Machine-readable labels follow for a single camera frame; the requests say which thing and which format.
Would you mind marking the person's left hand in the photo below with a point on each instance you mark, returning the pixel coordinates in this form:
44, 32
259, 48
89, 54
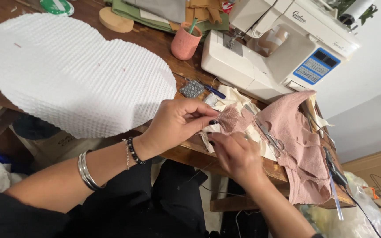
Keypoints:
170, 125

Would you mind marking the person's right hand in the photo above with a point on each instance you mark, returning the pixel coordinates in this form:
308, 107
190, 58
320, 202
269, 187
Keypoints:
240, 158

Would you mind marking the small pink fabric piece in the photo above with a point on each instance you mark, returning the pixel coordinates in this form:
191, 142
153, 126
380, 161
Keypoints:
235, 119

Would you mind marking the silver metal scissors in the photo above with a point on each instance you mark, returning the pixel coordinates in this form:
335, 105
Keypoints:
270, 137

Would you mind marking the large pink fabric cloth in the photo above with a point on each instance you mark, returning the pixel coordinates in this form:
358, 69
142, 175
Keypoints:
296, 145

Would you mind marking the cream fabric scraps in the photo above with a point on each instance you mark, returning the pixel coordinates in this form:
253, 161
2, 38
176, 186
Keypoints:
233, 97

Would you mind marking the pink textured cup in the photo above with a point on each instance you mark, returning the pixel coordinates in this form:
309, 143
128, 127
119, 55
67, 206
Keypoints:
184, 44

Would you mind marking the clear plastic ruler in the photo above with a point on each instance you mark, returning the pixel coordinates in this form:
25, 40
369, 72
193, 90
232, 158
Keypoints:
336, 198

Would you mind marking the person's black clothing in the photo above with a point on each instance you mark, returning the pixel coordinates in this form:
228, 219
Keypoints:
111, 211

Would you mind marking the white waffle textured fabric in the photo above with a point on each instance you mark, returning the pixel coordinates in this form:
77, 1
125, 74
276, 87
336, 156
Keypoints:
71, 76

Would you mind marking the pile of folded fabrics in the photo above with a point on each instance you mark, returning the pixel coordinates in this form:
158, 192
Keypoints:
157, 13

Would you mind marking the white sewing machine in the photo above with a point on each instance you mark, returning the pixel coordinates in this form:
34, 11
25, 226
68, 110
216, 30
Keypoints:
276, 49

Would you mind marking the round wooden disc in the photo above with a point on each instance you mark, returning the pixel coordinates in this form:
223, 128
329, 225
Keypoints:
115, 21

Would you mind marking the clear plastic bag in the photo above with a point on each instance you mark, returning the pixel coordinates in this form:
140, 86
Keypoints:
359, 215

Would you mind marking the red and white packet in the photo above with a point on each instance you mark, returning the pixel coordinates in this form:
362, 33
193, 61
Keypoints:
227, 6

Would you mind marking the brown cardboard box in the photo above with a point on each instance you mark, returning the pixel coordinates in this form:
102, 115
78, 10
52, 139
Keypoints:
380, 172

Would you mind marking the green and white round sign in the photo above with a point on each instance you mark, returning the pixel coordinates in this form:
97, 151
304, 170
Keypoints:
57, 6

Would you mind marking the white paper roll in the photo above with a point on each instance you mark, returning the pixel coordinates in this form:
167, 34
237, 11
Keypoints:
356, 10

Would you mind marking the green plant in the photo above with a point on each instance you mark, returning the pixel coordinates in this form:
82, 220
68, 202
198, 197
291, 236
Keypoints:
369, 13

